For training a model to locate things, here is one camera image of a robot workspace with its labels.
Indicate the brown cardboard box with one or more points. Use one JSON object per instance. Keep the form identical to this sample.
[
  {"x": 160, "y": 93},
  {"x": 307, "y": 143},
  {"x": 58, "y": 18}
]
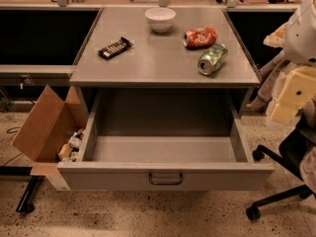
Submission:
[{"x": 49, "y": 125}]

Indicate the black table leg base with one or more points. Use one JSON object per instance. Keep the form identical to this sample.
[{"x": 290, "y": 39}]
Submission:
[{"x": 26, "y": 203}]

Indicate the black snack bar wrapper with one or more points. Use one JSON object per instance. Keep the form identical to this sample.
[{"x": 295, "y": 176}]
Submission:
[{"x": 115, "y": 48}]

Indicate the grey open top drawer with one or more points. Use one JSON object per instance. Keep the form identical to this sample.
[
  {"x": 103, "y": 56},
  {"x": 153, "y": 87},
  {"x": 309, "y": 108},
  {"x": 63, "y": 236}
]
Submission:
[{"x": 123, "y": 145}]

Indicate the crushed orange soda can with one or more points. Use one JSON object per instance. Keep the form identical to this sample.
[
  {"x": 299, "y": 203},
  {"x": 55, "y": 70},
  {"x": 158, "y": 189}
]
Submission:
[{"x": 201, "y": 37}]

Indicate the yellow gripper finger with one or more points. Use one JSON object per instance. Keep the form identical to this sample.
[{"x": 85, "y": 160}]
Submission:
[{"x": 292, "y": 91}]

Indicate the black drawer handle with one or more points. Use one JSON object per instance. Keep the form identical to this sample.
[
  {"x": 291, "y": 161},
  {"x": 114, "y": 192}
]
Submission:
[{"x": 165, "y": 180}]

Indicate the white ceramic bowl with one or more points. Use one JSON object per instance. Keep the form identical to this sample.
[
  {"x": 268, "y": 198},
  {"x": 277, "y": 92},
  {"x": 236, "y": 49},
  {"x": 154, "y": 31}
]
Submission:
[{"x": 160, "y": 19}]

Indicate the grey metal cabinet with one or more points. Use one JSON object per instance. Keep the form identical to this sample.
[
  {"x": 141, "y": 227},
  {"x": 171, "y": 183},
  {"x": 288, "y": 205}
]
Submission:
[{"x": 159, "y": 68}]

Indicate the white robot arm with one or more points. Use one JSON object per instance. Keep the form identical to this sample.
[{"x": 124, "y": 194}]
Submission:
[{"x": 306, "y": 13}]

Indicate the black office chair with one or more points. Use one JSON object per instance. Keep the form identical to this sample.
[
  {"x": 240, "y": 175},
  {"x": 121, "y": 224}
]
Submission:
[{"x": 291, "y": 152}]

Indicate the crushed green soda can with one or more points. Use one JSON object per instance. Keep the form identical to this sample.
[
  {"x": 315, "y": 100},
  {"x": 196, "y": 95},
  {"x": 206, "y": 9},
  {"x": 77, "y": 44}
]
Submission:
[{"x": 212, "y": 59}]

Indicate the trash items in box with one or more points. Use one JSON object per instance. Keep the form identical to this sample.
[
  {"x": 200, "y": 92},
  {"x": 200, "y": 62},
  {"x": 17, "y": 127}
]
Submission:
[{"x": 70, "y": 150}]

